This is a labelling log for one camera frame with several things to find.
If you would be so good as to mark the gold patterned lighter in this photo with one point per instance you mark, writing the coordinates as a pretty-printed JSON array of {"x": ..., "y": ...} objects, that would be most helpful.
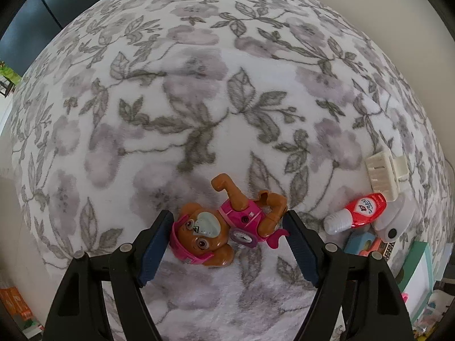
[{"x": 387, "y": 251}]

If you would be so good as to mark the cream hair claw clip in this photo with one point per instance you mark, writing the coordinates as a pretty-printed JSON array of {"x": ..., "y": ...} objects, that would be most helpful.
[{"x": 386, "y": 172}]

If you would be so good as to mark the orange blue carrot knife toy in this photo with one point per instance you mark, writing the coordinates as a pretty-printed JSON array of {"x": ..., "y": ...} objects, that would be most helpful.
[{"x": 363, "y": 243}]

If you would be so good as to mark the floral grey white blanket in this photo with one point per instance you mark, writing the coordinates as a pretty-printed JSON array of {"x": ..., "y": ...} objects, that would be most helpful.
[{"x": 138, "y": 104}]

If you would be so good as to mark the teal white shallow box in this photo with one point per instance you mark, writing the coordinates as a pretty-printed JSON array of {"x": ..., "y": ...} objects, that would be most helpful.
[{"x": 416, "y": 280}]

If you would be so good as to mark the red white toothpaste tube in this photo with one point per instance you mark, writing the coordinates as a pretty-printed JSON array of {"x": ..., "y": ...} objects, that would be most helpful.
[{"x": 360, "y": 212}]

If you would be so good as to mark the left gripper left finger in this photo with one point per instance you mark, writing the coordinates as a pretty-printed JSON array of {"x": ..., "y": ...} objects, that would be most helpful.
[{"x": 78, "y": 311}]

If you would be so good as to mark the brown pink puppy toy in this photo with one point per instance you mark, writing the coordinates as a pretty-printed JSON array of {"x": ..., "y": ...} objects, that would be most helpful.
[{"x": 201, "y": 236}]

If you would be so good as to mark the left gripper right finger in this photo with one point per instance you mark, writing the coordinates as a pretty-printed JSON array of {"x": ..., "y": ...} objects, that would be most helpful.
[{"x": 359, "y": 289}]

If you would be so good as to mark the dark cabinet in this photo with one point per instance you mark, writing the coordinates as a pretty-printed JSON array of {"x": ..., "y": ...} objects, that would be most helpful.
[{"x": 35, "y": 24}]

